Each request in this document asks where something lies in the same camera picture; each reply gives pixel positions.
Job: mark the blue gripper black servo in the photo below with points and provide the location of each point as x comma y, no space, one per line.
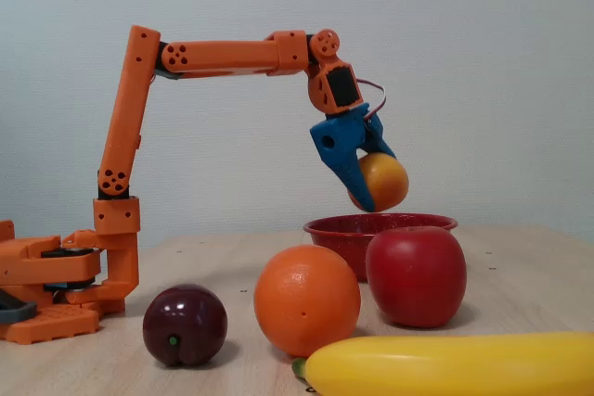
341,136

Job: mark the yellow orange toy peach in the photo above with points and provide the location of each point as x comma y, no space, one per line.
385,180

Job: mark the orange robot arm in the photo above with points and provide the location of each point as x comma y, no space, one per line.
125,113

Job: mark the orange robot base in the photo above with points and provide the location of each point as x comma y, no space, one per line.
46,324

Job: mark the red speckled enamel bowl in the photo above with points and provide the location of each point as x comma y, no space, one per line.
339,238

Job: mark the red toy apple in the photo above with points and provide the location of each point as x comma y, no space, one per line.
415,275

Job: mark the toy orange fruit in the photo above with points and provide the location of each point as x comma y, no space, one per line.
306,298

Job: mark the yellow toy banana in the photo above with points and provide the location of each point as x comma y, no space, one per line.
441,363

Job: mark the dark purple toy plum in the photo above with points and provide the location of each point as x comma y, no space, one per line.
185,322

